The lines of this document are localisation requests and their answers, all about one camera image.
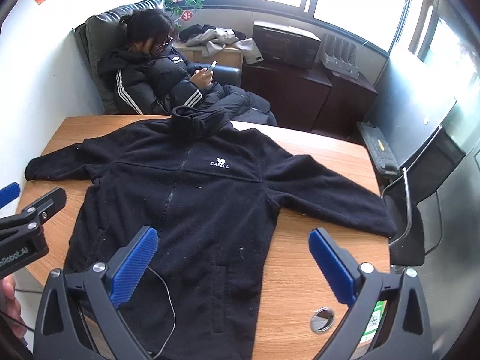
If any light wooden cabinet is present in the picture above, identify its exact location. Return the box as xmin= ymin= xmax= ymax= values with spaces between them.
xmin=174 ymin=41 xmax=244 ymax=70

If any green potted plant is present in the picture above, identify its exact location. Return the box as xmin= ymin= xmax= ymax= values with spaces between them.
xmin=157 ymin=0 xmax=205 ymax=35

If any grey file rack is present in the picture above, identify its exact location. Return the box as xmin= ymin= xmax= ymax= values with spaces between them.
xmin=319 ymin=33 xmax=367 ymax=80

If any thin grey cable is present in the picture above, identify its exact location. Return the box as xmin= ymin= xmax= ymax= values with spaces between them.
xmin=147 ymin=266 xmax=177 ymax=359

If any black leather sofa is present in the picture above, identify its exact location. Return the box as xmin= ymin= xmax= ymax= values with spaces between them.
xmin=73 ymin=0 xmax=243 ymax=117

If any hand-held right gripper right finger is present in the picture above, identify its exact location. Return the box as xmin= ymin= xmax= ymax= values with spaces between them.
xmin=308 ymin=228 xmax=440 ymax=360

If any green white carton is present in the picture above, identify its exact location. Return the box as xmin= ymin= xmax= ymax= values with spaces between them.
xmin=359 ymin=300 xmax=389 ymax=346

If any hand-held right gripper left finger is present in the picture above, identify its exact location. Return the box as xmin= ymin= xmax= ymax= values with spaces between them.
xmin=33 ymin=226 xmax=177 ymax=360

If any black box appliance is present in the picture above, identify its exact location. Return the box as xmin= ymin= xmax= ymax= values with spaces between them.
xmin=252 ymin=20 xmax=322 ymax=70

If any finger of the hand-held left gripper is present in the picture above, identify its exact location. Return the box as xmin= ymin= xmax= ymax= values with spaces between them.
xmin=0 ymin=182 xmax=20 ymax=208
xmin=0 ymin=187 xmax=67 ymax=239

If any grey plastic case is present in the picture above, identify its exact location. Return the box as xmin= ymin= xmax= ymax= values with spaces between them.
xmin=356 ymin=121 xmax=400 ymax=176

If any metal table cable grommet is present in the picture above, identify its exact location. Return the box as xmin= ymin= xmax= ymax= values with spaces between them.
xmin=310 ymin=307 xmax=336 ymax=333

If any black fleece jacket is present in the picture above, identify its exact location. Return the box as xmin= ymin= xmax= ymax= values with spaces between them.
xmin=24 ymin=106 xmax=397 ymax=360

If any pile of grey black clothes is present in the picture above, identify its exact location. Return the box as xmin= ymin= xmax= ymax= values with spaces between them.
xmin=179 ymin=23 xmax=264 ymax=64

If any black office chair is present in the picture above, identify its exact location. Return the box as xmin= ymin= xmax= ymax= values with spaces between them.
xmin=380 ymin=124 xmax=468 ymax=268

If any dark wooden cabinet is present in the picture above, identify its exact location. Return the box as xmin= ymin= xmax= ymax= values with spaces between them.
xmin=313 ymin=68 xmax=378 ymax=140
xmin=240 ymin=60 xmax=334 ymax=133

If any person's left hand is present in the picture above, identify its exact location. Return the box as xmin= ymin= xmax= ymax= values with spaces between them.
xmin=0 ymin=274 xmax=28 ymax=340

